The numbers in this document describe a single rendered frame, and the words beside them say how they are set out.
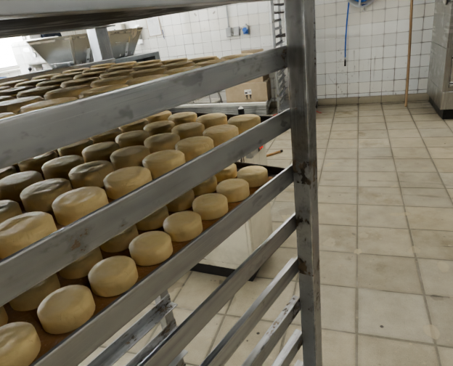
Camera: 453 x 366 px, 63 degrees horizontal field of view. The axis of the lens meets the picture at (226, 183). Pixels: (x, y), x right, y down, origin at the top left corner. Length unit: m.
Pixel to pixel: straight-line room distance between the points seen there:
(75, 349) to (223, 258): 1.68
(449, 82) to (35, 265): 4.60
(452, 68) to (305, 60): 4.16
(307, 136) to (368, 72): 5.07
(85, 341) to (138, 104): 0.21
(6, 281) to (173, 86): 0.22
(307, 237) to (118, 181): 0.37
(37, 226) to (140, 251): 0.13
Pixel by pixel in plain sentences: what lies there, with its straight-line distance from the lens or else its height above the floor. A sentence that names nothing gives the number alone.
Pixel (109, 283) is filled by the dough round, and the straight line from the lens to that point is 0.41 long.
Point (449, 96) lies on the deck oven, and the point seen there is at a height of 0.27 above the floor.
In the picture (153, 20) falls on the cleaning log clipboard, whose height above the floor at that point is 1.45.
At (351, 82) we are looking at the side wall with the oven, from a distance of 5.65.
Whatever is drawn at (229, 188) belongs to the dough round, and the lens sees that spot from 0.55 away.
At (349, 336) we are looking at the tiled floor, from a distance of 1.79.
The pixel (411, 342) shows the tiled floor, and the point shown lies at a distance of 1.81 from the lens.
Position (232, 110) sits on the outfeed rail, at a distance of 1.95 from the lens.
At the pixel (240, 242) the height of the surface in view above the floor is 0.26.
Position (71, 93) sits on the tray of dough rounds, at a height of 1.24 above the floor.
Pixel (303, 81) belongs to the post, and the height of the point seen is 1.20.
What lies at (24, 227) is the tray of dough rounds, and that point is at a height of 1.15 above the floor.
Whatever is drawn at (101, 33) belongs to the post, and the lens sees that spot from 0.85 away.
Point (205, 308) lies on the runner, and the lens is 0.48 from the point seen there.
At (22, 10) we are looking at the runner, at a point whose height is 1.31.
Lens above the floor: 1.29
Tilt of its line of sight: 23 degrees down
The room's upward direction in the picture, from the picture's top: 8 degrees counter-clockwise
